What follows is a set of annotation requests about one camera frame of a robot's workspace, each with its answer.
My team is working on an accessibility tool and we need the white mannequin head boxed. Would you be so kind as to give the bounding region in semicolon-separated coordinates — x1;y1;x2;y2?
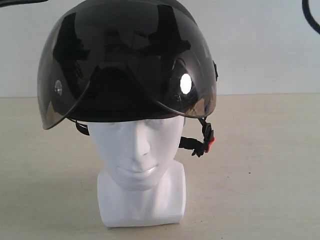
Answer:
88;116;186;228

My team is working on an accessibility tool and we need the black helmet with tinted visor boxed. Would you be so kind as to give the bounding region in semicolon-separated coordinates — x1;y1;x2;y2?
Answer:
36;0;218;156

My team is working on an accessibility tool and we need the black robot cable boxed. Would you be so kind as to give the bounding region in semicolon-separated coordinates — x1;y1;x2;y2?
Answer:
301;0;320;28

